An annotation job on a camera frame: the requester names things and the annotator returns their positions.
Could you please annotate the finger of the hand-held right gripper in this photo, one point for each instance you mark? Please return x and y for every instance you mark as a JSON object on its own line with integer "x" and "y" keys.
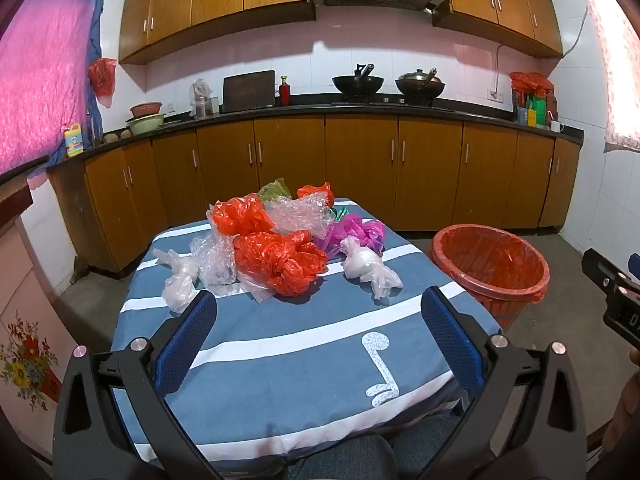
{"x": 597, "y": 266}

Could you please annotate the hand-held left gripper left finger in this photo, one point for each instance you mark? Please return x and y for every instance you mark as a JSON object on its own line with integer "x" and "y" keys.
{"x": 185, "y": 345}

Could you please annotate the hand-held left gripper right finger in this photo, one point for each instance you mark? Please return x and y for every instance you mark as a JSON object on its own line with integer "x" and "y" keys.
{"x": 450, "y": 340}

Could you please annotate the white plastic bag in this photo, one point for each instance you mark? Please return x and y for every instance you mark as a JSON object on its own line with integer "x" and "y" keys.
{"x": 365, "y": 265}
{"x": 177, "y": 287}

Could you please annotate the clear plastic bag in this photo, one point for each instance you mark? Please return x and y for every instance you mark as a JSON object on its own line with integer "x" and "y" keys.
{"x": 215, "y": 265}

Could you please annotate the plastic basket with red liner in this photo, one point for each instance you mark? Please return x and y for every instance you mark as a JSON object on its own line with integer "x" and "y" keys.
{"x": 490, "y": 260}

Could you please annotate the large knotted red plastic bag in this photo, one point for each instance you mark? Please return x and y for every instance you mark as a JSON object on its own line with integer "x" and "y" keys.
{"x": 280, "y": 260}

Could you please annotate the magenta plastic bag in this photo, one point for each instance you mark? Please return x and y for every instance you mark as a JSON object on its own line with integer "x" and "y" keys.
{"x": 350, "y": 230}

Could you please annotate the shiny green wrapper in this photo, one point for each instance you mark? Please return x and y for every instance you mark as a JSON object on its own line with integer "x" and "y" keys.
{"x": 341, "y": 213}

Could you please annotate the clear bubble wrap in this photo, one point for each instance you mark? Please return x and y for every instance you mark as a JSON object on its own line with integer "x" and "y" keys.
{"x": 295, "y": 217}

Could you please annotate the green plastic bag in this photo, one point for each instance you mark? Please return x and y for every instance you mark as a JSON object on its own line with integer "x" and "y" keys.
{"x": 276, "y": 190}

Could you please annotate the small red plastic bag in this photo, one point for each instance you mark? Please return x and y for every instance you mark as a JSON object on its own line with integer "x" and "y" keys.
{"x": 314, "y": 192}

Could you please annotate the person's right hand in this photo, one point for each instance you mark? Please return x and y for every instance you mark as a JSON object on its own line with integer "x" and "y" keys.
{"x": 627, "y": 410}

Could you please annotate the blue striped tablecloth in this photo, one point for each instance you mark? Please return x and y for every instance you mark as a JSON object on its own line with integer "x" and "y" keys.
{"x": 300, "y": 360}

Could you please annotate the white mug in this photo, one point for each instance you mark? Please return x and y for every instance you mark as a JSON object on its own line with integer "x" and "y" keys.
{"x": 556, "y": 126}

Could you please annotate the person's blue jeans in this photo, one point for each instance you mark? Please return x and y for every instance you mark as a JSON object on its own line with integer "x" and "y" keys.
{"x": 345, "y": 455}

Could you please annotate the pink floral cabinet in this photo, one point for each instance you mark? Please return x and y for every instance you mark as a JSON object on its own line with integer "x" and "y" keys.
{"x": 25, "y": 310}

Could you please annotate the blue yellow carton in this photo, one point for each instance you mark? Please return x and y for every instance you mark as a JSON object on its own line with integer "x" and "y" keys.
{"x": 525, "y": 116}

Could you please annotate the green box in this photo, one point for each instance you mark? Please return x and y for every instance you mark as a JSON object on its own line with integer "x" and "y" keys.
{"x": 537, "y": 110}

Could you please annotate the wooden lower kitchen cabinets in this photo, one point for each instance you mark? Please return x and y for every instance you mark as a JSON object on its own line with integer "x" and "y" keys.
{"x": 360, "y": 170}

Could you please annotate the red bag on boxes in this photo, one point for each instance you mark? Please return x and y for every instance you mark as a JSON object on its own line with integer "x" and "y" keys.
{"x": 530, "y": 82}

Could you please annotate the pink patterned window curtain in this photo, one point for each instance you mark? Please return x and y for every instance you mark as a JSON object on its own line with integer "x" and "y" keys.
{"x": 615, "y": 60}

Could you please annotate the green plastic basin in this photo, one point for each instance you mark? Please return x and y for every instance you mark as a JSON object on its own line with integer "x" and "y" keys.
{"x": 145, "y": 124}

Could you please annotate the yellow detergent bottle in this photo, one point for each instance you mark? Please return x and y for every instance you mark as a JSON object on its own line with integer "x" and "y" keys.
{"x": 74, "y": 142}

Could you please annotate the red plastic basin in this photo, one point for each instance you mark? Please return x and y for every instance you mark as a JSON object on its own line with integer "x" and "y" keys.
{"x": 146, "y": 109}

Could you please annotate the jar covered with plastic bag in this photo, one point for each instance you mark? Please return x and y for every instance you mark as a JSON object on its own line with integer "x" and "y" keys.
{"x": 200, "y": 100}

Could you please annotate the black gas stove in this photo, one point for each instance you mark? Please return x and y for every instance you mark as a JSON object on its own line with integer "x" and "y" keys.
{"x": 390, "y": 101}

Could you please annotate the dark pot with lid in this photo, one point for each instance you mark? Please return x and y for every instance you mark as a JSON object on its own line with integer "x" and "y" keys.
{"x": 420, "y": 85}

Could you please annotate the black kitchen countertop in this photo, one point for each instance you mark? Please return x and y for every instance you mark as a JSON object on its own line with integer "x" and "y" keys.
{"x": 300, "y": 110}

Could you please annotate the dark cutting board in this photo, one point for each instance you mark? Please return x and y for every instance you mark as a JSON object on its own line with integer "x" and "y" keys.
{"x": 248, "y": 91}

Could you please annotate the red bottle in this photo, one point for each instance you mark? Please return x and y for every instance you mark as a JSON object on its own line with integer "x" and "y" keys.
{"x": 284, "y": 94}

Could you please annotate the black wok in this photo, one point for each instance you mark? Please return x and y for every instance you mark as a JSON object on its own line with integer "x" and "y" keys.
{"x": 357, "y": 85}

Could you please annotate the hanging red plastic bag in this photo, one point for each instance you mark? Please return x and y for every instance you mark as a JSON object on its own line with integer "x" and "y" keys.
{"x": 102, "y": 77}

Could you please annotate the pink curtain with blue edge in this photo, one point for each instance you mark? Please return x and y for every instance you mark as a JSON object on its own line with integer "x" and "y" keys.
{"x": 40, "y": 75}

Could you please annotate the white wall socket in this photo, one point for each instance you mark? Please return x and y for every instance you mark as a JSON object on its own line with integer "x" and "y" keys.
{"x": 495, "y": 95}

